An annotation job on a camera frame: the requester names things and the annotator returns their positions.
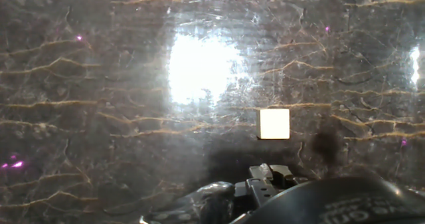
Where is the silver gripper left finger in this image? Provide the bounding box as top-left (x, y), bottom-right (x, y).
top-left (234, 163), bottom-right (279, 207)

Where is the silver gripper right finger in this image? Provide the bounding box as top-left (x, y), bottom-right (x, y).
top-left (269, 164), bottom-right (299, 189)

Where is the clear plastic wrapped bundle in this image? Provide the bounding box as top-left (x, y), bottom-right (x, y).
top-left (175, 180), bottom-right (235, 224)

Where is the small light wooden block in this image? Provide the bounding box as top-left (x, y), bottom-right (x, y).
top-left (256, 108), bottom-right (291, 141)

